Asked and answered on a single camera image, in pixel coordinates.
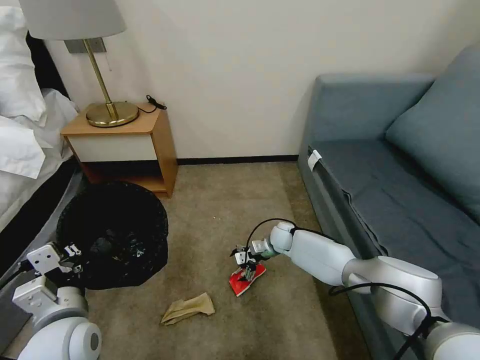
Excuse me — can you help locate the white sofa tag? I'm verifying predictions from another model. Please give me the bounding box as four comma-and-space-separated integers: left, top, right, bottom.
307, 148, 323, 172

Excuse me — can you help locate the blue-grey sofa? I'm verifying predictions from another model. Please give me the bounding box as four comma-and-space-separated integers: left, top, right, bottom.
297, 42, 480, 360

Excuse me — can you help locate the grey wall switch plate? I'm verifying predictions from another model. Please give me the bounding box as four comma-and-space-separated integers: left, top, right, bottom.
64, 37, 108, 55

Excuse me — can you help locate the black lamp power cable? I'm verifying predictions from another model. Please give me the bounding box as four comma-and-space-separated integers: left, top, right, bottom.
136, 94, 168, 114

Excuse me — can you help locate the black trash bin with bag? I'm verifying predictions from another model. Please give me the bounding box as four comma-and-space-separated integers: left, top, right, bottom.
56, 181, 170, 291

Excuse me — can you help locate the brass lamp with pale shade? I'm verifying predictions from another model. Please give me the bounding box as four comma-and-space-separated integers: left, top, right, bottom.
17, 0, 140, 129

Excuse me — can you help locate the black elbow cable loop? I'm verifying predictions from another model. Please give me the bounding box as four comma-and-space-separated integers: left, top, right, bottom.
328, 282, 437, 360

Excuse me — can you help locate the wooden nightstand with white drawer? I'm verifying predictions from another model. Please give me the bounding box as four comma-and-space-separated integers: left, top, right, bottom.
60, 101, 179, 199

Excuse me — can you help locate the red snack wrapper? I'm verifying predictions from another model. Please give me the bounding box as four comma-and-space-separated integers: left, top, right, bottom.
228, 263, 268, 298

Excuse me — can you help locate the blue-grey sofa cushion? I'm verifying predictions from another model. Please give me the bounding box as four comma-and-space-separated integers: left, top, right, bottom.
385, 80, 480, 230

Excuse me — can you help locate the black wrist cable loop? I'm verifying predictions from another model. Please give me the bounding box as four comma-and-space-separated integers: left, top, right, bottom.
245, 217, 302, 257

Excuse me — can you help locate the white bed duvet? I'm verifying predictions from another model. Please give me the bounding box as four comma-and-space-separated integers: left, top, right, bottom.
0, 87, 82, 234

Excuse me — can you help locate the white pillow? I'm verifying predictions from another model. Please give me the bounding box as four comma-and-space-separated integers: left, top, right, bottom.
0, 5, 48, 122

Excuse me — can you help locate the black bed headboard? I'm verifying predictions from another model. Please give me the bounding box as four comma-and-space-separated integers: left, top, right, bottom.
26, 31, 73, 103

